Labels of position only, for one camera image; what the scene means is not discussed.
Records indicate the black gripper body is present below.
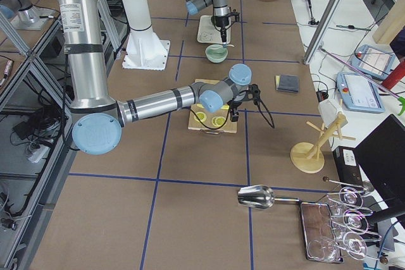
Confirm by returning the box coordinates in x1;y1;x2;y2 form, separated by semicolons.
211;7;240;32
228;84;260;114

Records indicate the green ceramic bowl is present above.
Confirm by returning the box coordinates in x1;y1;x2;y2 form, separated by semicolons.
205;44;228;63

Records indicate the white bear tray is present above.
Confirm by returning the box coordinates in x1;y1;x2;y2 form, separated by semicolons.
197;15;222;44

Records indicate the wooden cutting board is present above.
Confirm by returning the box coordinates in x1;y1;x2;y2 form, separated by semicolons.
188;78;237;133

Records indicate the lemon slice right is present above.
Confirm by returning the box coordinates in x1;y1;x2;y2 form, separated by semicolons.
211;116;227;128

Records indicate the lemon slice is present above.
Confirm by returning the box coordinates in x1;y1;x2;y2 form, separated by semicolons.
211;116;227;128
194;112;207;123

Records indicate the lemon slice left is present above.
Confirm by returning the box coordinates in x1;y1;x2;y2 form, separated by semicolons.
194;112;207;123

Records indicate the dark sponge cloth pad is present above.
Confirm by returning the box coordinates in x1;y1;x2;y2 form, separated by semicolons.
275;75;299;94

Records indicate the wooden mug tree stand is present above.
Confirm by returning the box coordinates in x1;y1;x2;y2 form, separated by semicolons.
290;111;356;174

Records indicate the steel scoop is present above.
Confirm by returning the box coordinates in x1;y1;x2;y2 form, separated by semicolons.
237;185;299;210

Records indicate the near teach pendant tablet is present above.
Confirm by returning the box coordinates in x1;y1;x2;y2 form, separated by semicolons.
336;72;385;113

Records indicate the teach pendant tablet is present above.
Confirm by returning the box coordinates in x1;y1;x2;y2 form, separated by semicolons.
350;44;394;80
336;72;385;113

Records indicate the green wrist watch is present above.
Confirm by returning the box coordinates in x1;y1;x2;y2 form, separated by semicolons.
336;25;371;32

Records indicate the far teach pendant tablet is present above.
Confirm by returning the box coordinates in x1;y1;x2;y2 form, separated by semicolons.
350;44;394;80

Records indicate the black monitor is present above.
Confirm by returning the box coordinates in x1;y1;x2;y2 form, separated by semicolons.
352;113;405;226

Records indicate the red bottle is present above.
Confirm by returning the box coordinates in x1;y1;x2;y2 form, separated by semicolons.
381;61;405;90

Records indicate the metal grabber stick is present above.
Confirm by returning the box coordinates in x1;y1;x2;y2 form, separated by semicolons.
318;47;405;116

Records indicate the wine glass rack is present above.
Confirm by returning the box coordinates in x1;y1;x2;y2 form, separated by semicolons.
309;181;382;261

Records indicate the dark wooden tray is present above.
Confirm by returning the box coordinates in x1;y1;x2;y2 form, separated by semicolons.
299;201;344;264

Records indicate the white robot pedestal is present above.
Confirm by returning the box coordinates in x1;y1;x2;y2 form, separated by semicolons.
122;0;170;71

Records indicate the aluminium frame post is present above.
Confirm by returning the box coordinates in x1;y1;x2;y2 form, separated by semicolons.
303;0;341;65

